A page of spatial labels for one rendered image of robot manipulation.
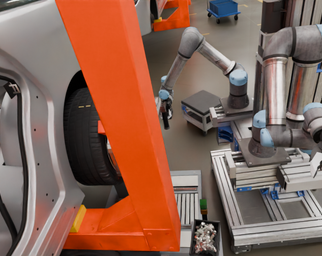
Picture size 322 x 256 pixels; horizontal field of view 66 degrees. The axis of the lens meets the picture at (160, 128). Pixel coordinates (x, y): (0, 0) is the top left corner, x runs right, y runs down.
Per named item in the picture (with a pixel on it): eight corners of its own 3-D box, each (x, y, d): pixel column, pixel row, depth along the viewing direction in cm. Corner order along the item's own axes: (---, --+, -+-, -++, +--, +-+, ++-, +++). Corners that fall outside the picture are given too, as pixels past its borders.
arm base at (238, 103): (245, 96, 182) (245, 84, 176) (252, 106, 170) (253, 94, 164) (225, 99, 183) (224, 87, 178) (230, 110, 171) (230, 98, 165)
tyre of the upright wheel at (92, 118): (91, 74, 181) (44, 117, 125) (121, 70, 177) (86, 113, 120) (113, 148, 213) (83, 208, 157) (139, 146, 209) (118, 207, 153)
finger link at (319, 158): (313, 188, 71) (327, 168, 75) (314, 174, 68) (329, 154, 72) (301, 184, 74) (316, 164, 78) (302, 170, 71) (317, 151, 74)
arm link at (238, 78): (230, 96, 167) (230, 77, 160) (228, 86, 178) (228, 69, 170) (248, 94, 165) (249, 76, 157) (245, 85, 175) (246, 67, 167)
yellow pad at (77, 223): (64, 210, 143) (61, 204, 140) (87, 209, 141) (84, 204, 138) (54, 232, 132) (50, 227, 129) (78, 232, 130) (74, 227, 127)
